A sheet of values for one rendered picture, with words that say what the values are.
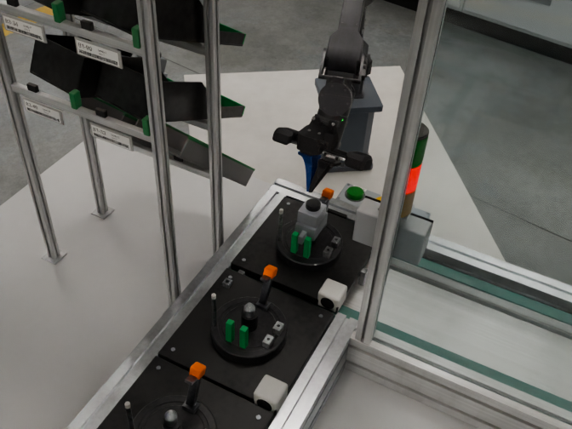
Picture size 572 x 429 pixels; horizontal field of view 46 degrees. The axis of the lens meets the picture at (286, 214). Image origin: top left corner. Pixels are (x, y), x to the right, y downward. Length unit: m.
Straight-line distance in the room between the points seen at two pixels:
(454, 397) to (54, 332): 0.79
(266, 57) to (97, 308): 2.74
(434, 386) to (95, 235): 0.83
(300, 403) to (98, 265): 0.59
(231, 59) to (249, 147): 2.16
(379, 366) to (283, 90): 1.05
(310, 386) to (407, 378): 0.20
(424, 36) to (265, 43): 3.29
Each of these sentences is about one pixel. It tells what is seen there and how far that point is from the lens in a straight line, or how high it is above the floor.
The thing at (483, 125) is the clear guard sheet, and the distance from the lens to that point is 0.94.
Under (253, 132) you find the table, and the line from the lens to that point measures 1.92.
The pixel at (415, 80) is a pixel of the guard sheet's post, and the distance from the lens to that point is 0.93.
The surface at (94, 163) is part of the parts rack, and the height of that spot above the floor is 1.02.
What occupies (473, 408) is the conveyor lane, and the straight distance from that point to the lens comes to 1.32.
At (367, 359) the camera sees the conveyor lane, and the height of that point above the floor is 0.92.
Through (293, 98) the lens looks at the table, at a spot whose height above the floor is 0.86.
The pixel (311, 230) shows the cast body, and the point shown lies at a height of 1.05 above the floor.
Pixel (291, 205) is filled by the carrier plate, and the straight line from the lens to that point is 1.52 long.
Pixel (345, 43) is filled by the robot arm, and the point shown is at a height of 1.39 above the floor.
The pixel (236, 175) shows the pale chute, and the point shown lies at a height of 1.04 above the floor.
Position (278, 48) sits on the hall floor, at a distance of 4.11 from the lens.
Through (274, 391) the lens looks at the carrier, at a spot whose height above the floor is 0.99.
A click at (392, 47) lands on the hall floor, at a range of 4.24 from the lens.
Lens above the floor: 1.98
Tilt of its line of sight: 42 degrees down
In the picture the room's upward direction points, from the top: 4 degrees clockwise
